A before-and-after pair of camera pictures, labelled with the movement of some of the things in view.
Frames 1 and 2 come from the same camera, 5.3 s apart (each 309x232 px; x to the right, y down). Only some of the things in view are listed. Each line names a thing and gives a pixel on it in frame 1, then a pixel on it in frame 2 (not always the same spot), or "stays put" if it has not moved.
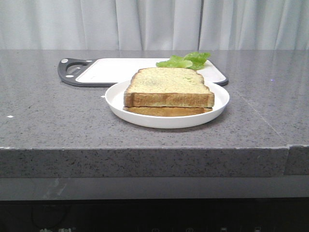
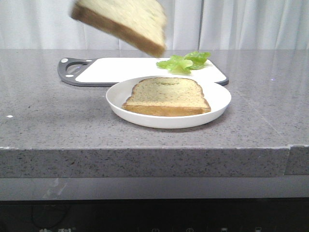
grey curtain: x=154 y=24 stays put
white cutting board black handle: x=91 y=72 stays put
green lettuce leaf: x=194 y=60 stays put
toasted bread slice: x=168 y=87 → x=141 y=24
